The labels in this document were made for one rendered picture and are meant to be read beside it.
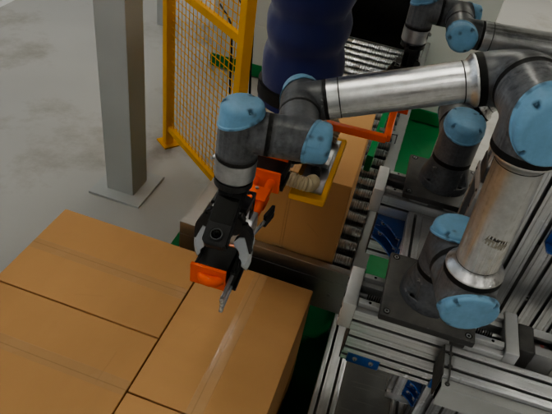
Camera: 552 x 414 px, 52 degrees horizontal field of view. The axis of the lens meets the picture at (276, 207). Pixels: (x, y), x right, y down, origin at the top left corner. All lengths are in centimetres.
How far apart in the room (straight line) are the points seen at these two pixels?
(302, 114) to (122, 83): 192
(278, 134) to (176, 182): 239
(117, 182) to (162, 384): 164
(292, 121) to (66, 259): 132
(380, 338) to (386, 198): 50
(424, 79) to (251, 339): 110
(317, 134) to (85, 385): 111
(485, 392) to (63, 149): 279
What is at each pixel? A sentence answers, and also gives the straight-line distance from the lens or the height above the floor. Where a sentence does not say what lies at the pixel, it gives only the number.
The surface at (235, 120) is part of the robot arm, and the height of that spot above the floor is 155.
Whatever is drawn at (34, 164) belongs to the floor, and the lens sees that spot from 349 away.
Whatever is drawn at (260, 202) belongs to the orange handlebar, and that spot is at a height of 121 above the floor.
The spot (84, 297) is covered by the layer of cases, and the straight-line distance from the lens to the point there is 198.
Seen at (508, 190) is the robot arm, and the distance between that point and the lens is 103.
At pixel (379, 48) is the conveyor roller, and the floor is 53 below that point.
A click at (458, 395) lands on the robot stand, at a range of 141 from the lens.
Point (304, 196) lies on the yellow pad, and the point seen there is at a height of 109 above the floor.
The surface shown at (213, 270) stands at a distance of 111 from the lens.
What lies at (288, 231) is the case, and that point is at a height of 69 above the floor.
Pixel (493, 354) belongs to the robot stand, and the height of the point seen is 97.
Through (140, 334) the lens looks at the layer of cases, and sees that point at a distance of 186.
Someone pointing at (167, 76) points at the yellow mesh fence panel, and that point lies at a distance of 336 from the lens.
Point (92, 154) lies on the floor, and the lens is 353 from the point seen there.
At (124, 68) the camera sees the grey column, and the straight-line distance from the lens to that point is 278.
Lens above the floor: 203
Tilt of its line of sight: 39 degrees down
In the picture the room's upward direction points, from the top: 9 degrees clockwise
